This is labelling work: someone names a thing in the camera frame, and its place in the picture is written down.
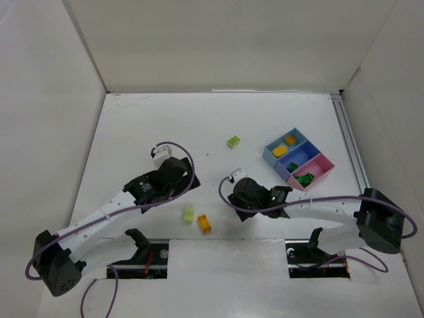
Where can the orange square lego brick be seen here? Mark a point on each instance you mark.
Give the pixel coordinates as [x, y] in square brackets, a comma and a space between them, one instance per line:
[290, 140]

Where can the small green lego brick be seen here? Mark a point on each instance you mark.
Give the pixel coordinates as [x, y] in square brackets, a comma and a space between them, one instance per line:
[307, 179]

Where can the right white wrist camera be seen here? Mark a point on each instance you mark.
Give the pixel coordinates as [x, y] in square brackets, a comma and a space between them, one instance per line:
[237, 175]

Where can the aluminium rail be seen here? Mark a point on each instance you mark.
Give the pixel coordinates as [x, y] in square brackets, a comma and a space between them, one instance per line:
[350, 142]

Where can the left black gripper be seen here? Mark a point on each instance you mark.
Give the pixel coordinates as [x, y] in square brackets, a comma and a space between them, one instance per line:
[187, 179]

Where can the orange oval lego piece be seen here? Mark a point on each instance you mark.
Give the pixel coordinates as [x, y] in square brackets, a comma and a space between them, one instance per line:
[280, 151]

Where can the orange long lego brick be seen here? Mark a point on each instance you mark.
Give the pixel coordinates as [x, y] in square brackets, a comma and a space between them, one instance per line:
[204, 224]

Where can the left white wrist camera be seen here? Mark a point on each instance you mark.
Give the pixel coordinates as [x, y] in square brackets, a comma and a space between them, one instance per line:
[160, 154]

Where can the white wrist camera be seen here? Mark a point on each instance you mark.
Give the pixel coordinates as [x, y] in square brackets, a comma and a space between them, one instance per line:
[160, 154]
[237, 175]

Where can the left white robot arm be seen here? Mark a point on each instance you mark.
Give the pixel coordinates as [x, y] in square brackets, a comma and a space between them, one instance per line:
[61, 259]

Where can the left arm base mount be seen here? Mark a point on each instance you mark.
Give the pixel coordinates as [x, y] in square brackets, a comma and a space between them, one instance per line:
[145, 260]

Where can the pale yellow lego brick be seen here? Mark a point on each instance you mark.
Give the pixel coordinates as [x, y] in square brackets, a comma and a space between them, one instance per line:
[189, 215]

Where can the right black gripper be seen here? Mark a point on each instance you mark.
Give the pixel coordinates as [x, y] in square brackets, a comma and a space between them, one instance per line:
[242, 208]

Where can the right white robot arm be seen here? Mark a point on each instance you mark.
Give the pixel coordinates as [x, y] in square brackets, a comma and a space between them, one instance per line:
[370, 219]

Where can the pink container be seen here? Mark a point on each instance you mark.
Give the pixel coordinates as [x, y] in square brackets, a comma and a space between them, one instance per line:
[320, 166]

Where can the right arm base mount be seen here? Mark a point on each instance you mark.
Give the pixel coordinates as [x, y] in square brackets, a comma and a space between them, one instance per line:
[306, 262]

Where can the long green lego brick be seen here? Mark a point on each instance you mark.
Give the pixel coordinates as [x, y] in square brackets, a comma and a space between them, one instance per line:
[292, 167]

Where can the blue container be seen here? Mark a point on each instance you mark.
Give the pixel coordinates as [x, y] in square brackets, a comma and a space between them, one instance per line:
[267, 152]

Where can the lime lego brick upside down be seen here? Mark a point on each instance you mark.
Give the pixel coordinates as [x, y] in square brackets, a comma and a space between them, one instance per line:
[233, 141]

